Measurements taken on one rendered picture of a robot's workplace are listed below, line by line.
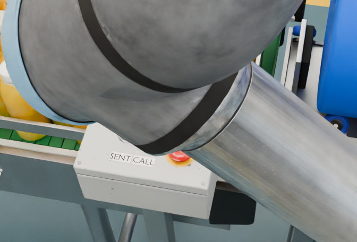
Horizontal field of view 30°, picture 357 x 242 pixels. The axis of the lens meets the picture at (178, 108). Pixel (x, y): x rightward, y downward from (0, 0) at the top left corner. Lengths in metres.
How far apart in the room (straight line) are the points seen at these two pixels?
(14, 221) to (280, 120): 1.81
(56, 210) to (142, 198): 1.22
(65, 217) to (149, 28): 1.88
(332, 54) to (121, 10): 0.69
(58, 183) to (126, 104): 0.90
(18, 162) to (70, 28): 0.91
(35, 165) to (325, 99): 0.55
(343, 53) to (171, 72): 0.67
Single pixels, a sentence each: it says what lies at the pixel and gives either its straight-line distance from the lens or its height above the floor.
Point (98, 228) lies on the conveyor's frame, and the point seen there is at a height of 0.61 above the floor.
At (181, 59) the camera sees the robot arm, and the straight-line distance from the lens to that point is 0.34.
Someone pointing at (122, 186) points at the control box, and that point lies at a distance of 0.99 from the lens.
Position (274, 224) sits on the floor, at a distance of 2.14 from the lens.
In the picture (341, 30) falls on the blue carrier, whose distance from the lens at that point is 1.00.
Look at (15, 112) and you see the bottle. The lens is 1.19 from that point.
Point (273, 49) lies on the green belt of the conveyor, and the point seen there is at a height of 0.89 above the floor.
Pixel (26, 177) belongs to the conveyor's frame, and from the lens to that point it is 1.33.
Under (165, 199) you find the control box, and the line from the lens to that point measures 1.00.
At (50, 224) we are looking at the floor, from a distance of 2.20.
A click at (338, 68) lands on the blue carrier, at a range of 1.02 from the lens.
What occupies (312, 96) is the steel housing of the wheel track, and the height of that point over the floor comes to 0.93.
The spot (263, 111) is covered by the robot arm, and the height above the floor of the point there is 1.55.
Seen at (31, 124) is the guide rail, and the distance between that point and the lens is 1.19.
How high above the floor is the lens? 1.93
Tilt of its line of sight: 55 degrees down
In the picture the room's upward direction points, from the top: 5 degrees counter-clockwise
